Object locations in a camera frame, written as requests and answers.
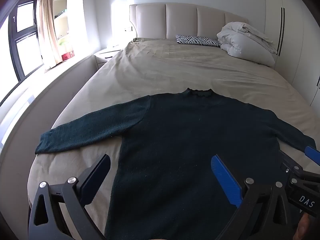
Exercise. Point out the beige curtain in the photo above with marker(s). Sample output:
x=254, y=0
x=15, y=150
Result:
x=47, y=30

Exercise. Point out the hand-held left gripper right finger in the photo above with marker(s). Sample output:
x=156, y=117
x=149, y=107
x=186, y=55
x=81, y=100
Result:
x=225, y=177

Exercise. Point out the red box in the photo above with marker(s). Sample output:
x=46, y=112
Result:
x=66, y=55

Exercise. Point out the white wall shelf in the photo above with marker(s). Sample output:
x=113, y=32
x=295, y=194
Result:
x=61, y=5

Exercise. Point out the zebra print pillow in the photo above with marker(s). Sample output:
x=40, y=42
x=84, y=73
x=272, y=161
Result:
x=197, y=40

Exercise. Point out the white folded duvet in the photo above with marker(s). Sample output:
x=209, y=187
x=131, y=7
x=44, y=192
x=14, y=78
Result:
x=245, y=47

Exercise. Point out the white wardrobe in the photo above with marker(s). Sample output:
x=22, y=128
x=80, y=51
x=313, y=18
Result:
x=295, y=42

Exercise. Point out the black framed window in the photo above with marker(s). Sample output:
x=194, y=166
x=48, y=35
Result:
x=25, y=36

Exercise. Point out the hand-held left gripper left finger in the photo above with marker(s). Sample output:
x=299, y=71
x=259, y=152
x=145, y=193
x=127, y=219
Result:
x=98, y=176

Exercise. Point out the beige padded headboard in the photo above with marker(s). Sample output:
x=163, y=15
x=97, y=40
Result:
x=180, y=20

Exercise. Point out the wall switch panel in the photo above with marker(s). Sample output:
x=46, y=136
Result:
x=128, y=28

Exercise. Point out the bed with beige sheet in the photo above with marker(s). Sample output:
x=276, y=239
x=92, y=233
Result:
x=175, y=67

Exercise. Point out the person's right hand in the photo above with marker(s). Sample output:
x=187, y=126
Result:
x=303, y=227

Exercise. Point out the dark teal knit sweater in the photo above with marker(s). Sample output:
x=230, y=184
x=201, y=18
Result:
x=175, y=142

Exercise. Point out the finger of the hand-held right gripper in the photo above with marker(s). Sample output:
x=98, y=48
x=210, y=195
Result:
x=312, y=153
x=290, y=161

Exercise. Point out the white nightstand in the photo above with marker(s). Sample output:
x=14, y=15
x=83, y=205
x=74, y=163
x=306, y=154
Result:
x=105, y=55

